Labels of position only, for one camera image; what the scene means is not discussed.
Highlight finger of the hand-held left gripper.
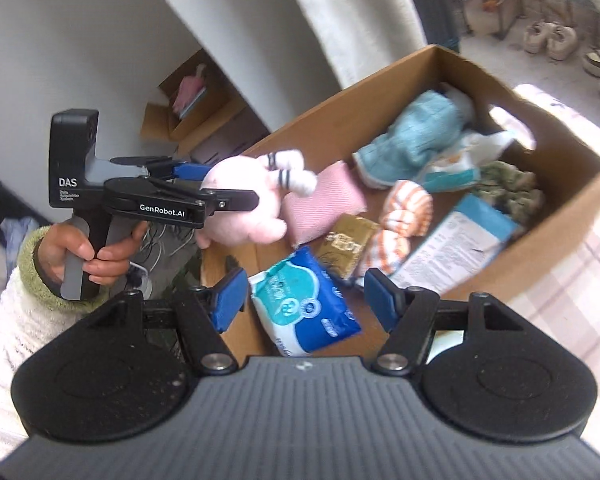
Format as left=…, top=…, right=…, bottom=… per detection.
left=170, top=185, right=260, bottom=214
left=109, top=156, right=206, bottom=181

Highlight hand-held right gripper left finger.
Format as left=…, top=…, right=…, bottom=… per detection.
left=97, top=268, right=249, bottom=375

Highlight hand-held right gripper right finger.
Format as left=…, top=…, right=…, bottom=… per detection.
left=364, top=268, right=523, bottom=373

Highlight pink plush toy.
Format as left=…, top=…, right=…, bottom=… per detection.
left=195, top=148, right=317, bottom=249

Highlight gold packet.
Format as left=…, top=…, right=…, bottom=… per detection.
left=313, top=213, right=382, bottom=282

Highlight blue white pad pack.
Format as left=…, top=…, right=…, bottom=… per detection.
left=248, top=245, right=362, bottom=359

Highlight pink ribbed cloth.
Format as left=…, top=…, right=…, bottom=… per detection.
left=282, top=160, right=369, bottom=250

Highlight teal white carton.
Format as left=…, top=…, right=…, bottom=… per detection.
left=394, top=193, right=522, bottom=297

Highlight orange striped socks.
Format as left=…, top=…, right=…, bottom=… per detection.
left=364, top=179, right=434, bottom=277

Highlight large cardboard box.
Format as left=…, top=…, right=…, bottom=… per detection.
left=200, top=44, right=600, bottom=358

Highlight white teal cotton swab packet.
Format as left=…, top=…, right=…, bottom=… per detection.
left=424, top=129, right=519, bottom=194

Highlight teal checked cloth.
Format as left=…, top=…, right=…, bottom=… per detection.
left=352, top=90, right=477, bottom=192

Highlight green ruffled scrunchie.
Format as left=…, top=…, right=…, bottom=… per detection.
left=479, top=160, right=547, bottom=227

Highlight person's left forearm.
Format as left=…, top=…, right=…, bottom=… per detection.
left=0, top=226, right=112, bottom=462

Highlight person's left hand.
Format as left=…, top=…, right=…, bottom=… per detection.
left=35, top=219, right=152, bottom=287

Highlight small cardboard box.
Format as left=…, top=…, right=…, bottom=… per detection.
left=140, top=48, right=272, bottom=167

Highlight white curtain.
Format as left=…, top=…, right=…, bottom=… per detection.
left=274, top=0, right=429, bottom=92

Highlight beige sneaker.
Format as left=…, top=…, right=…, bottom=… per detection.
left=522, top=20, right=554, bottom=55
left=547, top=23, right=579, bottom=61

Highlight white cables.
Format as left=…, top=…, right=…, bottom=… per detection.
left=127, top=219, right=202, bottom=302

